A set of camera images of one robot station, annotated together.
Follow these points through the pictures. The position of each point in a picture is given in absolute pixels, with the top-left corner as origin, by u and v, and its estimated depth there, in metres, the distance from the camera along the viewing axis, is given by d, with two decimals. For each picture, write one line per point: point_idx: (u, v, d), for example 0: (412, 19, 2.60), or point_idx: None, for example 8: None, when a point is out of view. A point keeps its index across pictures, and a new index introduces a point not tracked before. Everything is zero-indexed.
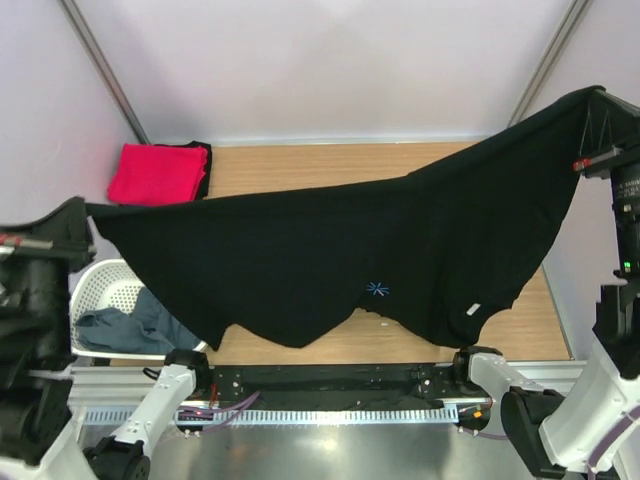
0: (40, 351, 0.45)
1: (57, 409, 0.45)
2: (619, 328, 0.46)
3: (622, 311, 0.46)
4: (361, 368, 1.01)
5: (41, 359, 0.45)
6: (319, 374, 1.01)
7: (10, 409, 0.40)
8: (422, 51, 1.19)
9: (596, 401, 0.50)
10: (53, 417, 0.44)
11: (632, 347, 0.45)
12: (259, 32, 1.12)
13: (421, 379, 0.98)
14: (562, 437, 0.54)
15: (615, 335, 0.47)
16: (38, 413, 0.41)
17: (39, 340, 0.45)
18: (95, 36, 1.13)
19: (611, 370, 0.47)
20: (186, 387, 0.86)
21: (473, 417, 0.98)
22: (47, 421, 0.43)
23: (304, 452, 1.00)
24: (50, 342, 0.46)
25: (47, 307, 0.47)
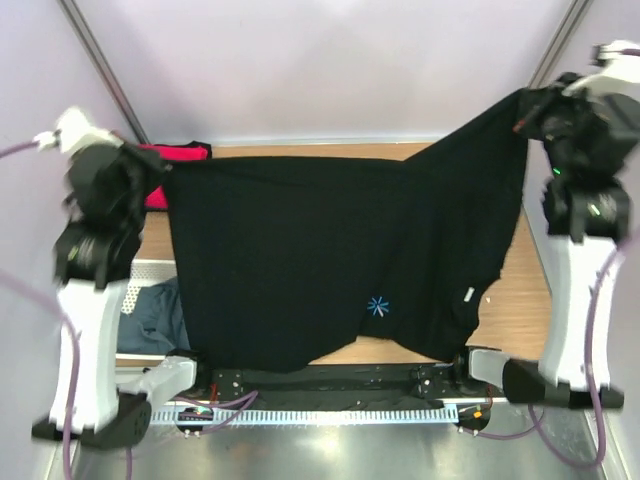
0: (131, 206, 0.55)
1: (124, 260, 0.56)
2: (558, 205, 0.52)
3: (559, 193, 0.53)
4: (361, 368, 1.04)
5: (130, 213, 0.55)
6: (319, 374, 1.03)
7: (99, 241, 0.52)
8: (422, 51, 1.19)
9: (566, 280, 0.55)
10: (125, 256, 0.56)
11: (571, 217, 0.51)
12: (259, 32, 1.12)
13: (421, 378, 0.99)
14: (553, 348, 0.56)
15: (556, 215, 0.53)
16: (117, 247, 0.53)
17: (132, 198, 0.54)
18: (95, 36, 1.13)
19: (564, 246, 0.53)
20: (186, 375, 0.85)
21: (473, 418, 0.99)
22: (122, 258, 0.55)
23: (304, 452, 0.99)
24: (137, 202, 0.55)
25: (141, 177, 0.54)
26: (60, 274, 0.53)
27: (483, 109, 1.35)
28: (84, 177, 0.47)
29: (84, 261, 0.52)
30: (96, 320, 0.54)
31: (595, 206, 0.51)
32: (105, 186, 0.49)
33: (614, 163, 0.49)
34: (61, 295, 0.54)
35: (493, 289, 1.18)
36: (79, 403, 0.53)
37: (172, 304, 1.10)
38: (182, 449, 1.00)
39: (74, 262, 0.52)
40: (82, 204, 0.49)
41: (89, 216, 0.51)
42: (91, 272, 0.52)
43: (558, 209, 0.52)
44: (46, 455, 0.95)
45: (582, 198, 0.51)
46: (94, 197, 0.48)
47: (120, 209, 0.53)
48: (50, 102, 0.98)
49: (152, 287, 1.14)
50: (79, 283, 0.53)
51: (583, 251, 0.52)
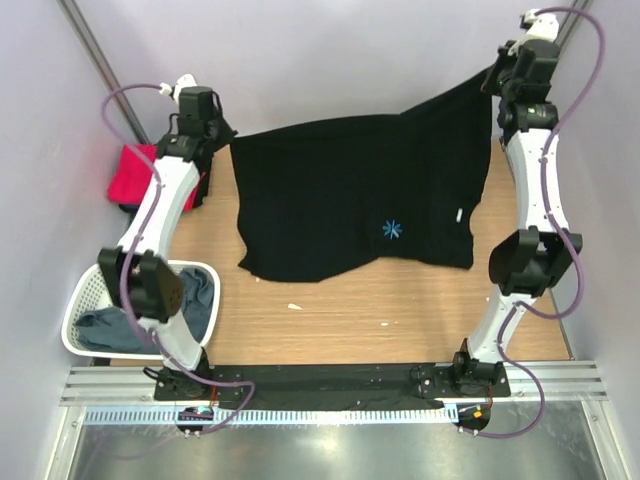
0: (212, 127, 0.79)
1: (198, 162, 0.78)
2: (505, 117, 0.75)
3: (508, 112, 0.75)
4: (362, 368, 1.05)
5: (211, 130, 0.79)
6: (319, 374, 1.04)
7: (192, 139, 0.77)
8: (423, 50, 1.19)
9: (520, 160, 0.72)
10: (205, 157, 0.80)
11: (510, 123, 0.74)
12: (259, 31, 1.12)
13: (421, 378, 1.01)
14: (523, 217, 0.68)
15: (505, 122, 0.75)
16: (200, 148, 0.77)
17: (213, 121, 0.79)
18: (96, 36, 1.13)
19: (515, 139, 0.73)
20: (192, 353, 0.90)
21: (473, 417, 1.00)
22: (202, 154, 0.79)
23: (304, 452, 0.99)
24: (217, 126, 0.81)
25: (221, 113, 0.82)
26: (160, 151, 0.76)
27: None
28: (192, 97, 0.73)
29: (176, 150, 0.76)
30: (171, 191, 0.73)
31: (532, 110, 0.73)
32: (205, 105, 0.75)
33: (544, 83, 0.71)
34: (157, 162, 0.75)
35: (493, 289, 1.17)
36: (147, 235, 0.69)
37: None
38: (181, 449, 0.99)
39: (172, 146, 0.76)
40: (186, 112, 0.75)
41: (187, 122, 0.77)
42: (182, 156, 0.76)
43: (506, 120, 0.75)
44: (47, 455, 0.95)
45: (522, 109, 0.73)
46: (198, 107, 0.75)
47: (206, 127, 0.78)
48: (50, 102, 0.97)
49: None
50: (172, 158, 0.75)
51: (528, 140, 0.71)
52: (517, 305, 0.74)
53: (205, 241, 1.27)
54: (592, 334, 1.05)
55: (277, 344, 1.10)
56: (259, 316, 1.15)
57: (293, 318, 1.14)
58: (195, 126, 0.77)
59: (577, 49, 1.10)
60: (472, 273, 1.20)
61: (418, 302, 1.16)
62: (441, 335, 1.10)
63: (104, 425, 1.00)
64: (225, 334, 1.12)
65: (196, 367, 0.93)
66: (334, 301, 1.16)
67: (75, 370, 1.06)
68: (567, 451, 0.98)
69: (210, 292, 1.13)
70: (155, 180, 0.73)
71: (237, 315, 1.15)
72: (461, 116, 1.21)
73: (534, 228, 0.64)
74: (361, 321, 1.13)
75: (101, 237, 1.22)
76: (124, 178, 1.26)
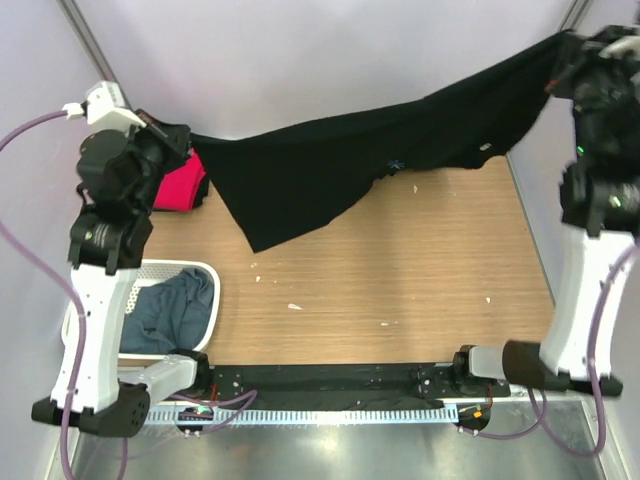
0: (138, 194, 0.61)
1: (134, 251, 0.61)
2: (574, 194, 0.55)
3: (577, 181, 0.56)
4: (361, 368, 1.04)
5: (139, 198, 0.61)
6: (319, 374, 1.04)
7: (113, 228, 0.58)
8: (423, 49, 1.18)
9: (582, 267, 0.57)
10: (138, 243, 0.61)
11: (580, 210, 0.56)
12: (259, 31, 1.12)
13: (421, 378, 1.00)
14: (555, 344, 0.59)
15: (572, 202, 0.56)
16: (131, 234, 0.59)
17: (140, 185, 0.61)
18: (95, 36, 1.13)
19: (580, 238, 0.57)
20: (187, 373, 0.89)
21: (473, 418, 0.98)
22: (134, 244, 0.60)
23: (304, 452, 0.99)
24: (144, 194, 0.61)
25: (155, 170, 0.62)
26: (75, 255, 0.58)
27: None
28: (95, 169, 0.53)
29: (98, 244, 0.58)
30: (103, 307, 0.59)
31: (616, 198, 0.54)
32: (119, 173, 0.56)
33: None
34: (73, 275, 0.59)
35: (493, 289, 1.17)
36: (83, 385, 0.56)
37: (171, 304, 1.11)
38: (182, 449, 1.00)
39: (89, 246, 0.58)
40: (97, 189, 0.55)
41: (103, 201, 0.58)
42: (106, 256, 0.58)
43: (575, 196, 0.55)
44: (47, 455, 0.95)
45: (602, 187, 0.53)
46: (113, 183, 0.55)
47: (130, 196, 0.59)
48: (50, 101, 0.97)
49: (152, 287, 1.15)
50: (94, 266, 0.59)
51: (597, 252, 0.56)
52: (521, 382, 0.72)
53: (205, 241, 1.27)
54: None
55: (276, 344, 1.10)
56: (259, 316, 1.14)
57: (293, 317, 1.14)
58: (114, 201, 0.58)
59: None
60: (472, 273, 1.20)
61: (418, 302, 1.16)
62: (442, 335, 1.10)
63: None
64: (225, 334, 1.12)
65: (194, 376, 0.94)
66: (334, 301, 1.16)
67: None
68: (567, 451, 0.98)
69: (210, 292, 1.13)
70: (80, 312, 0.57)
71: (237, 315, 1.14)
72: (527, 89, 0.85)
73: (566, 375, 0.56)
74: (361, 322, 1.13)
75: None
76: None
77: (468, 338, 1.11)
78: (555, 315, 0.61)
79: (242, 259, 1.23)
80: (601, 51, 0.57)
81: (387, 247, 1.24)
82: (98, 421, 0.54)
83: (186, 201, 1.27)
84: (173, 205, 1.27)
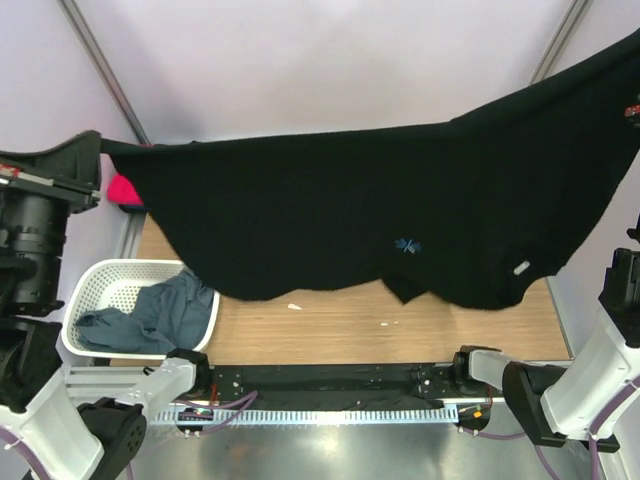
0: (20, 295, 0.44)
1: (43, 356, 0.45)
2: (627, 296, 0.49)
3: (632, 281, 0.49)
4: (361, 368, 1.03)
5: (21, 303, 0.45)
6: (319, 374, 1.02)
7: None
8: (423, 51, 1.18)
9: (614, 371, 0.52)
10: (38, 363, 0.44)
11: (637, 316, 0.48)
12: (259, 31, 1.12)
13: (421, 378, 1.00)
14: (563, 406, 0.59)
15: (622, 303, 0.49)
16: (21, 356, 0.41)
17: (20, 283, 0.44)
18: (95, 36, 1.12)
19: (617, 340, 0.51)
20: (187, 377, 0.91)
21: (473, 418, 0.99)
22: (32, 367, 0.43)
23: (304, 452, 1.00)
24: (32, 288, 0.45)
25: (37, 249, 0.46)
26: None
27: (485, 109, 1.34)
28: None
29: None
30: (31, 434, 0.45)
31: None
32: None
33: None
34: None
35: None
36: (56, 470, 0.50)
37: (171, 304, 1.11)
38: (182, 449, 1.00)
39: None
40: None
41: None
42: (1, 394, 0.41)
43: (627, 297, 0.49)
44: None
45: None
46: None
47: (6, 300, 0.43)
48: (50, 103, 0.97)
49: (152, 287, 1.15)
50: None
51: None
52: None
53: None
54: None
55: (277, 344, 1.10)
56: (259, 315, 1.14)
57: (293, 317, 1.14)
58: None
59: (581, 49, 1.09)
60: None
61: (418, 302, 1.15)
62: (441, 336, 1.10)
63: None
64: (225, 334, 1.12)
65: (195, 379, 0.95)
66: (334, 301, 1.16)
67: (75, 370, 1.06)
68: (567, 451, 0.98)
69: (210, 292, 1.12)
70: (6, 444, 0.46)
71: (237, 315, 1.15)
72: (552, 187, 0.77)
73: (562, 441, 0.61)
74: (361, 322, 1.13)
75: (100, 237, 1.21)
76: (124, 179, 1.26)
77: (467, 338, 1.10)
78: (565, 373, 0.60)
79: None
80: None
81: None
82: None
83: None
84: None
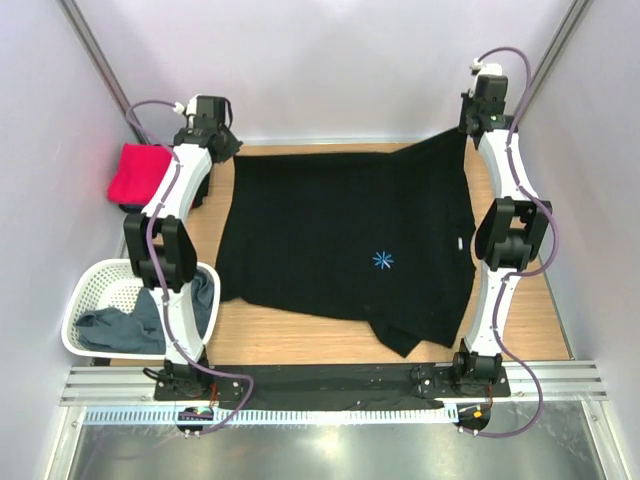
0: (224, 136, 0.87)
1: (213, 153, 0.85)
2: (471, 125, 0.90)
3: (472, 121, 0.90)
4: (361, 368, 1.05)
5: (223, 137, 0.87)
6: (320, 374, 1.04)
7: (206, 131, 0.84)
8: (421, 52, 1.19)
9: (491, 153, 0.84)
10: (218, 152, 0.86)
11: (477, 130, 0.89)
12: (259, 32, 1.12)
13: (421, 378, 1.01)
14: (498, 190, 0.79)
15: (472, 128, 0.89)
16: (214, 141, 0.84)
17: (225, 132, 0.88)
18: (95, 36, 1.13)
19: (484, 142, 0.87)
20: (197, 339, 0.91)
21: (473, 417, 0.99)
22: (215, 146, 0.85)
23: (304, 452, 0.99)
24: (227, 138, 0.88)
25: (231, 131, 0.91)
26: (178, 141, 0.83)
27: None
28: (208, 115, 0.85)
29: (195, 136, 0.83)
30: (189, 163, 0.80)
31: (493, 117, 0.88)
32: (217, 108, 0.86)
33: (497, 100, 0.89)
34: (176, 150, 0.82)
35: None
36: (168, 204, 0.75)
37: None
38: (181, 449, 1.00)
39: (186, 136, 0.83)
40: (202, 117, 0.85)
41: (202, 119, 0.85)
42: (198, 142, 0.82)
43: (474, 127, 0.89)
44: (47, 455, 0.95)
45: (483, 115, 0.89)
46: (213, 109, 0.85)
47: (218, 130, 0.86)
48: (51, 102, 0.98)
49: None
50: (189, 147, 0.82)
51: (494, 139, 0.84)
52: (506, 281, 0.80)
53: (205, 241, 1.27)
54: (592, 336, 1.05)
55: (277, 344, 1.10)
56: (259, 316, 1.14)
57: (291, 317, 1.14)
58: (210, 127, 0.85)
59: (578, 48, 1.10)
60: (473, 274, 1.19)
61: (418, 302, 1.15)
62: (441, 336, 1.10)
63: (104, 426, 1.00)
64: (226, 334, 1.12)
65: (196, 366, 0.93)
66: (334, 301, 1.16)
67: (75, 371, 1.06)
68: (567, 451, 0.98)
69: (210, 292, 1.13)
70: (173, 159, 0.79)
71: (237, 314, 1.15)
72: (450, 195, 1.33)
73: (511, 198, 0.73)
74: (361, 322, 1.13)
75: (101, 237, 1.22)
76: (124, 177, 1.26)
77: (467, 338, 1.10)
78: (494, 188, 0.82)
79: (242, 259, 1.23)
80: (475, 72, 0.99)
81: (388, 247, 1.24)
82: (177, 226, 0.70)
83: None
84: None
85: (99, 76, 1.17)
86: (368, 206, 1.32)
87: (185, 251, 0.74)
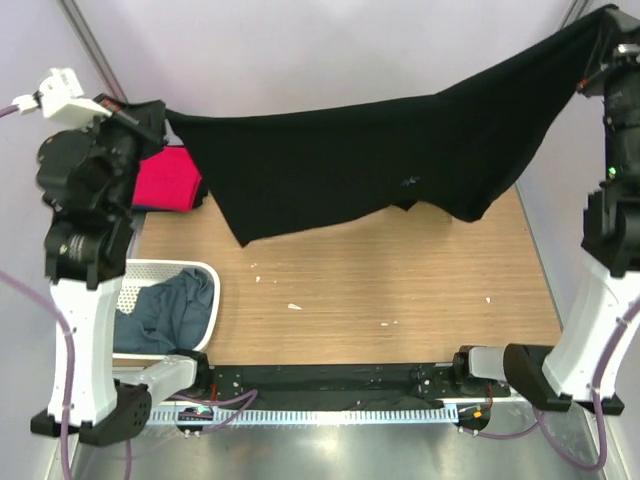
0: (112, 196, 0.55)
1: (122, 243, 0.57)
2: (603, 227, 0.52)
3: (606, 212, 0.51)
4: (361, 368, 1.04)
5: (114, 201, 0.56)
6: (319, 374, 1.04)
7: (90, 238, 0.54)
8: (423, 51, 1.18)
9: (590, 310, 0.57)
10: (120, 252, 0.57)
11: (611, 241, 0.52)
12: (259, 31, 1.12)
13: (421, 378, 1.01)
14: (564, 364, 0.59)
15: (601, 232, 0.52)
16: (111, 235, 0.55)
17: (112, 188, 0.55)
18: (95, 35, 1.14)
19: (602, 274, 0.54)
20: (188, 372, 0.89)
21: (473, 418, 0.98)
22: (116, 253, 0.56)
23: (304, 452, 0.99)
24: (120, 192, 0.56)
25: (128, 168, 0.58)
26: (54, 271, 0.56)
27: None
28: (64, 194, 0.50)
29: (76, 255, 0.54)
30: (87, 319, 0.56)
31: None
32: (79, 188, 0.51)
33: None
34: (56, 293, 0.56)
35: (494, 290, 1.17)
36: (77, 400, 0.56)
37: (171, 305, 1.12)
38: (181, 449, 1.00)
39: (66, 258, 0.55)
40: (64, 202, 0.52)
41: (72, 210, 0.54)
42: (86, 270, 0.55)
43: (607, 228, 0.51)
44: (47, 454, 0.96)
45: (635, 221, 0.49)
46: (74, 196, 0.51)
47: (102, 203, 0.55)
48: None
49: (152, 287, 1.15)
50: (75, 280, 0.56)
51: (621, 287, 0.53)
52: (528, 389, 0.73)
53: (205, 241, 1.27)
54: None
55: (277, 345, 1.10)
56: (258, 316, 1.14)
57: (291, 317, 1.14)
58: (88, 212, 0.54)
59: None
60: (473, 274, 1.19)
61: (418, 302, 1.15)
62: (442, 335, 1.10)
63: None
64: (225, 334, 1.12)
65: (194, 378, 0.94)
66: (334, 301, 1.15)
67: None
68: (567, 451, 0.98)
69: (210, 292, 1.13)
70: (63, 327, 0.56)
71: (237, 314, 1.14)
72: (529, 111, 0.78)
73: (569, 397, 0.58)
74: (360, 322, 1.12)
75: None
76: None
77: (468, 337, 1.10)
78: (563, 336, 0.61)
79: (242, 259, 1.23)
80: (635, 56, 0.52)
81: (389, 248, 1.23)
82: (98, 438, 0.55)
83: (186, 201, 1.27)
84: (172, 205, 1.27)
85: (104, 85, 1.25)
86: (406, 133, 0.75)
87: (118, 427, 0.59)
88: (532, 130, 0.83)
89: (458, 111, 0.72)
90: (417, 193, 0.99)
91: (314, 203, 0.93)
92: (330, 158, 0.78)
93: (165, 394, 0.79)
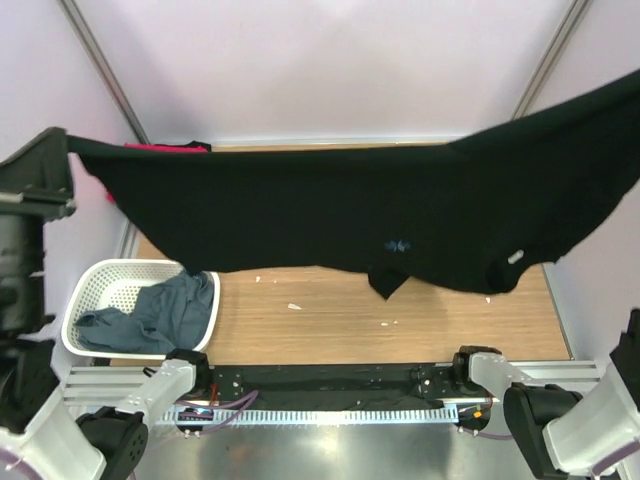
0: (6, 323, 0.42)
1: (38, 374, 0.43)
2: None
3: None
4: (361, 368, 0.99)
5: (9, 330, 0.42)
6: (320, 374, 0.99)
7: None
8: (422, 50, 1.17)
9: (604, 428, 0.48)
10: (35, 385, 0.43)
11: None
12: (258, 31, 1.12)
13: (421, 379, 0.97)
14: (569, 443, 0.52)
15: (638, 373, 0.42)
16: (17, 380, 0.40)
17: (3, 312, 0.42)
18: (95, 36, 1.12)
19: (628, 404, 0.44)
20: (187, 379, 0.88)
21: (473, 418, 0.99)
22: (28, 390, 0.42)
23: (304, 452, 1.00)
24: (17, 313, 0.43)
25: (16, 275, 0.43)
26: None
27: (482, 108, 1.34)
28: None
29: None
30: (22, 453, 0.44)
31: None
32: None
33: None
34: None
35: None
36: None
37: (171, 304, 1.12)
38: (182, 448, 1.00)
39: None
40: None
41: None
42: None
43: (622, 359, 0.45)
44: None
45: None
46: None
47: None
48: (50, 102, 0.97)
49: (152, 287, 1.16)
50: None
51: None
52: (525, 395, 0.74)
53: None
54: (592, 339, 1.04)
55: (276, 344, 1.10)
56: (258, 316, 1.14)
57: (290, 316, 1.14)
58: None
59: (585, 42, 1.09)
60: None
61: (418, 302, 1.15)
62: (441, 335, 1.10)
63: None
64: (225, 334, 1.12)
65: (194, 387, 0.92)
66: (333, 301, 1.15)
67: (75, 370, 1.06)
68: None
69: (210, 292, 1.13)
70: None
71: (237, 314, 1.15)
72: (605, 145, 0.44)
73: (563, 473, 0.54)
74: (360, 322, 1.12)
75: (100, 238, 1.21)
76: None
77: (468, 337, 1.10)
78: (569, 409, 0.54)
79: None
80: None
81: None
82: None
83: None
84: None
85: (102, 81, 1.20)
86: (420, 195, 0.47)
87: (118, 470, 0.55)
88: (568, 201, 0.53)
89: (484, 162, 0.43)
90: (399, 264, 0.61)
91: (285, 253, 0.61)
92: (259, 240, 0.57)
93: (164, 407, 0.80)
